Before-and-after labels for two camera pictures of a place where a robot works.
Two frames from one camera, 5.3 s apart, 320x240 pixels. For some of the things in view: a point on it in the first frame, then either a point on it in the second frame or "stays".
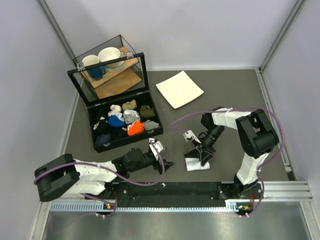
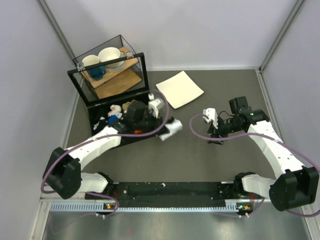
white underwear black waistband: [193, 162] to [174, 126]
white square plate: [179, 89] stays
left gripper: [157, 166] to [157, 123]
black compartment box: [122, 110] stays
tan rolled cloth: [131, 105] stays
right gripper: [205, 155] to [214, 132]
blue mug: [97, 73] stays
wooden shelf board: [113, 81] stays
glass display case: [111, 70] stays
